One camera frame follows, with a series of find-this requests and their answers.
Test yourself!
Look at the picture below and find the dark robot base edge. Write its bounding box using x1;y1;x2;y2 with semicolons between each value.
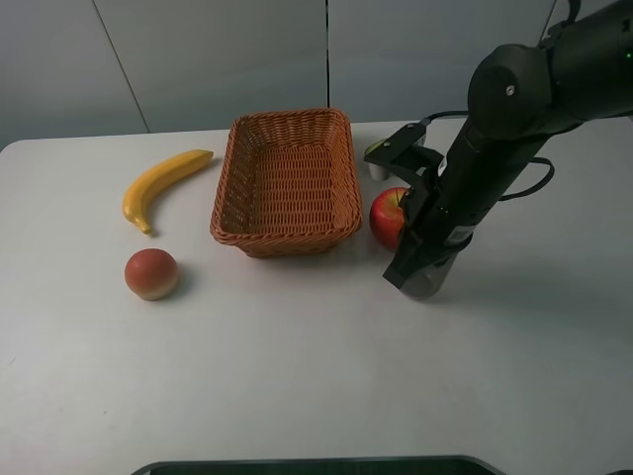
135;455;501;475

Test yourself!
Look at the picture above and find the halved avocado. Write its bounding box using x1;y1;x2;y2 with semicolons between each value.
364;140;386;155

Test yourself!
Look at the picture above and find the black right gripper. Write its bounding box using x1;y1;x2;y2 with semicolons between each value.
383;165;499;290

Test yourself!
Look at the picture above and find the orange round bun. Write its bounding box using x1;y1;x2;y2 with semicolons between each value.
124;248;180;301

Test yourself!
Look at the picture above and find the brown wicker basket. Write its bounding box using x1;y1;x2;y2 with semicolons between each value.
210;108;363;258

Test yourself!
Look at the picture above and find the red apple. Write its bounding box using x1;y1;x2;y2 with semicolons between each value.
369;187;408;251

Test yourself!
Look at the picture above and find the yellow banana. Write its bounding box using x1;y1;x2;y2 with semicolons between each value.
122;149;214;235

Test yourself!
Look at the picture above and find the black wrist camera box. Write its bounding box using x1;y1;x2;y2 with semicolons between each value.
364;122;444;186

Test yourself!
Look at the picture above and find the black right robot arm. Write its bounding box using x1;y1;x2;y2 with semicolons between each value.
366;1;632;297

